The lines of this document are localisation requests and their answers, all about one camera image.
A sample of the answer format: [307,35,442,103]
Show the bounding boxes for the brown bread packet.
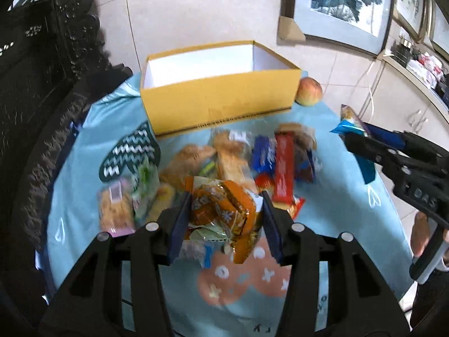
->
[279,123,318,183]

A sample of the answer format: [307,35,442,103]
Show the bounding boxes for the tan cardboard corner protector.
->
[279,16,306,42]

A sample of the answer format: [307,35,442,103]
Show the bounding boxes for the pink tissue pack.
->
[407,51,444,88]

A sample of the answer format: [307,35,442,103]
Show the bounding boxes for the golden bread packet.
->
[159,144,216,185]

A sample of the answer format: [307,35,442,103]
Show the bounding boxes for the blue brown snack packet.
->
[330,104,376,185]

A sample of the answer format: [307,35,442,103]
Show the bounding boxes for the gold framed painting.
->
[428,0,449,53]
[391,0,432,41]

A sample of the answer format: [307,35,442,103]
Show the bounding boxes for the person's right hand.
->
[410,212,436,258]

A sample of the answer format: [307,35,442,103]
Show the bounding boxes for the cookie packet pink edge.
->
[98,179,136,236]

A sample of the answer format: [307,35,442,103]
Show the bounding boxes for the black bottle organiser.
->
[391,37,413,67]

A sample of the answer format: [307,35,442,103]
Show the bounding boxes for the red yellow apple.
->
[295,76,323,106]

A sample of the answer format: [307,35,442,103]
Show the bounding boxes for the cream cabinet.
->
[365,56,449,225]

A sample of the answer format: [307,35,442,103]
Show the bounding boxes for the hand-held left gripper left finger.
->
[38,191,193,337]

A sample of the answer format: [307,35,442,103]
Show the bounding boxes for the orange crinkled snack packet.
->
[184,177,264,264]

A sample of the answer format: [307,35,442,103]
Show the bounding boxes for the yellow cardboard box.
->
[140,40,302,137]

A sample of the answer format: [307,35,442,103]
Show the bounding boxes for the yellow cake packet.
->
[145,183,178,223]

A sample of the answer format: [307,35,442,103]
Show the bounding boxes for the red cracker packet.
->
[288,197,306,218]

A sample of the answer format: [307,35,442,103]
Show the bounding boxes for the red sausage stick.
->
[273,131,295,204]

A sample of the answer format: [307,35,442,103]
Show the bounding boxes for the white cable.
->
[358,54,390,123]

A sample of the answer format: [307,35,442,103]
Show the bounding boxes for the labelled bread packet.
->
[210,130,258,186]

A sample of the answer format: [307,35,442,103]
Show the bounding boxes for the framed lotus painting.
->
[281,0,395,57]

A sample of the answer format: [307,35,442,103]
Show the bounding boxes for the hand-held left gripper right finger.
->
[260,190,411,337]

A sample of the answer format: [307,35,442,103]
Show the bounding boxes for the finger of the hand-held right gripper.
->
[343,131,412,180]
[362,122,408,149]

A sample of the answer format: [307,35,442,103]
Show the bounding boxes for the blue printed tablecloth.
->
[45,72,414,337]

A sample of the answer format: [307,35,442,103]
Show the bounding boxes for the light green snack packet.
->
[131,163,160,218]

